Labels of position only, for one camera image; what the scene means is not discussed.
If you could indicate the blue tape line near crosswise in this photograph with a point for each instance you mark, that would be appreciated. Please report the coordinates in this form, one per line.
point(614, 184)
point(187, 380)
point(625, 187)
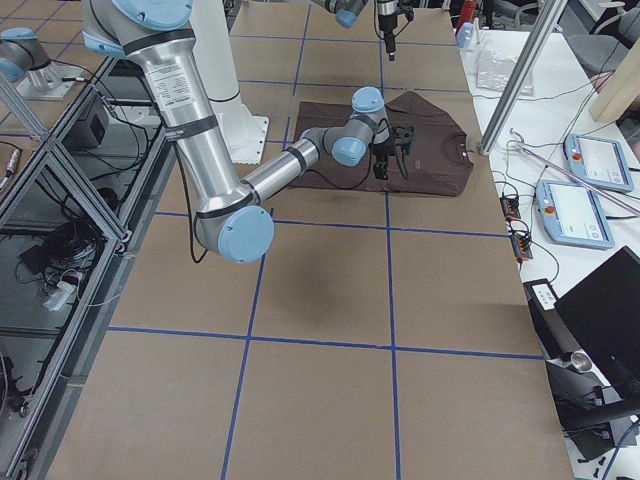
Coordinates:
point(327, 343)

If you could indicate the aluminium frame rack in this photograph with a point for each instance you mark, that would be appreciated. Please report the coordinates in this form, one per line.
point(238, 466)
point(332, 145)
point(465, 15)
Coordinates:
point(72, 222)

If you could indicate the teach pendant near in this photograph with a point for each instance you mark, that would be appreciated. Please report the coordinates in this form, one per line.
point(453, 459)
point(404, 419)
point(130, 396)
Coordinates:
point(572, 215)

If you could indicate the dark brown t-shirt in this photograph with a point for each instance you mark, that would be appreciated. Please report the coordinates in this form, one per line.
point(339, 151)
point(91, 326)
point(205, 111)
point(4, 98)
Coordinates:
point(438, 162)

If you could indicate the aluminium frame post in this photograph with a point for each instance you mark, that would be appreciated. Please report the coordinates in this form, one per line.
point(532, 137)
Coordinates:
point(548, 17)

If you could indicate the teach pendant far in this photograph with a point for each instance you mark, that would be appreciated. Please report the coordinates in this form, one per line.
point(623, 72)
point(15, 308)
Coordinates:
point(598, 161)

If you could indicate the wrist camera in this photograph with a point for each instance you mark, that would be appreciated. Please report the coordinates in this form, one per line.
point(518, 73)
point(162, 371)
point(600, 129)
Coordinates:
point(403, 137)

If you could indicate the brown paper table cover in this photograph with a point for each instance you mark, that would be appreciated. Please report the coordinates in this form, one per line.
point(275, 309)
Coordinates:
point(344, 266)

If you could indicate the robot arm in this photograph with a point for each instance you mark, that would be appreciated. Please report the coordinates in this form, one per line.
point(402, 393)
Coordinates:
point(229, 218)
point(346, 13)

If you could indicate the teach pendant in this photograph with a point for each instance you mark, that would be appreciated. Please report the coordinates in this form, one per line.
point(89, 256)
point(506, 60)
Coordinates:
point(598, 161)
point(572, 215)

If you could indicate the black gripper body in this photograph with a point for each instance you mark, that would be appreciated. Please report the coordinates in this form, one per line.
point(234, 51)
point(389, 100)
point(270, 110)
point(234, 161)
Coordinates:
point(383, 150)
point(385, 20)

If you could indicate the clear plastic bag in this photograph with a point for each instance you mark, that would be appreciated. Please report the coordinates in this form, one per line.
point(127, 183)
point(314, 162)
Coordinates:
point(494, 69)

